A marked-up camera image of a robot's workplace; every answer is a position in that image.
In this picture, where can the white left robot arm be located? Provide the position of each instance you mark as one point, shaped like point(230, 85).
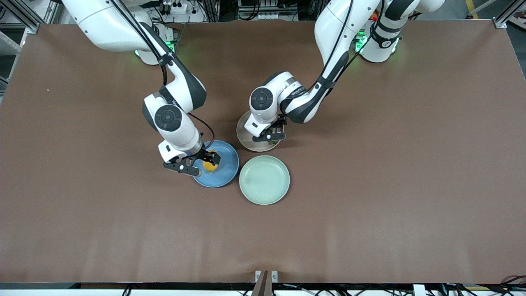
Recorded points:
point(263, 98)

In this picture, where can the light green plate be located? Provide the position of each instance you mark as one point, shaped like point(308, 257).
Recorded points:
point(264, 180)

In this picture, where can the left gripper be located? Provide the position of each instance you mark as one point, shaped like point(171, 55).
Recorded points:
point(281, 121)

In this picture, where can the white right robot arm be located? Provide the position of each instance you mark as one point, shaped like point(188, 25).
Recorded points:
point(168, 119)

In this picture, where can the aluminium frame profile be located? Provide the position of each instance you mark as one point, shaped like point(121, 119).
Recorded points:
point(505, 18)
point(24, 18)

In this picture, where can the beige plate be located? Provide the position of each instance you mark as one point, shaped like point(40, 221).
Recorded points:
point(246, 142)

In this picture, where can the yellow lemon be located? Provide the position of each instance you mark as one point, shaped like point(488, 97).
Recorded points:
point(209, 166)

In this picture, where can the metal table edge bracket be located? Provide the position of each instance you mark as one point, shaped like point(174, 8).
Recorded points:
point(266, 281)

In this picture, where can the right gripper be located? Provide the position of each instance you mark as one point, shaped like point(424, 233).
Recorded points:
point(204, 153)

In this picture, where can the blue plate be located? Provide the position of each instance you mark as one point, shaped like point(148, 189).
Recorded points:
point(228, 164)

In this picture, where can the white power strip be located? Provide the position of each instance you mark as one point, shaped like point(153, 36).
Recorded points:
point(174, 7)

